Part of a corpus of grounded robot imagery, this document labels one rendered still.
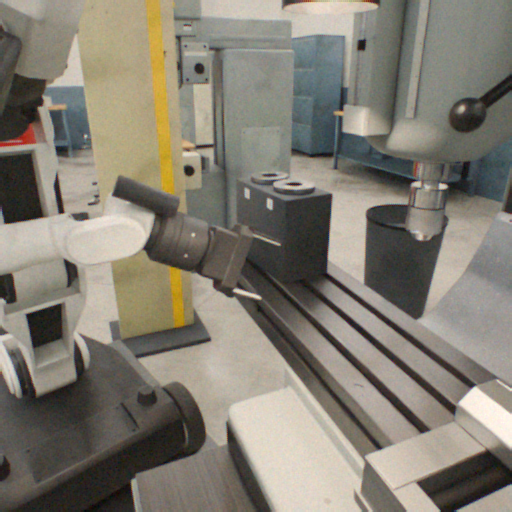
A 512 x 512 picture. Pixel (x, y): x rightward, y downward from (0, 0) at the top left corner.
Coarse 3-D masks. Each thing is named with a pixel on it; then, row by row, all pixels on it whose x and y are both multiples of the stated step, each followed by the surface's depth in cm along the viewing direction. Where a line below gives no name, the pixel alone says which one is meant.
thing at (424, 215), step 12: (408, 204) 56; (420, 204) 54; (432, 204) 53; (444, 204) 54; (408, 216) 56; (420, 216) 55; (432, 216) 54; (408, 228) 57; (420, 228) 55; (432, 228) 55
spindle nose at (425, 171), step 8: (416, 168) 53; (424, 168) 52; (432, 168) 52; (440, 168) 52; (448, 168) 52; (416, 176) 54; (424, 176) 53; (432, 176) 52; (440, 176) 52; (448, 176) 52
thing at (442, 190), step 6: (414, 186) 55; (420, 186) 54; (438, 186) 54; (444, 186) 54; (414, 192) 54; (420, 192) 54; (426, 192) 53; (432, 192) 53; (438, 192) 53; (444, 192) 53
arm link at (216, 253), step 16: (192, 224) 66; (240, 224) 71; (192, 240) 65; (208, 240) 68; (224, 240) 69; (240, 240) 69; (176, 256) 65; (192, 256) 65; (208, 256) 67; (224, 256) 69; (240, 256) 70; (208, 272) 68; (224, 272) 70; (240, 272) 70; (224, 288) 70
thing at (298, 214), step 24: (240, 192) 100; (264, 192) 90; (288, 192) 87; (312, 192) 89; (240, 216) 103; (264, 216) 92; (288, 216) 85; (312, 216) 88; (288, 240) 87; (312, 240) 91; (264, 264) 97; (288, 264) 90; (312, 264) 93
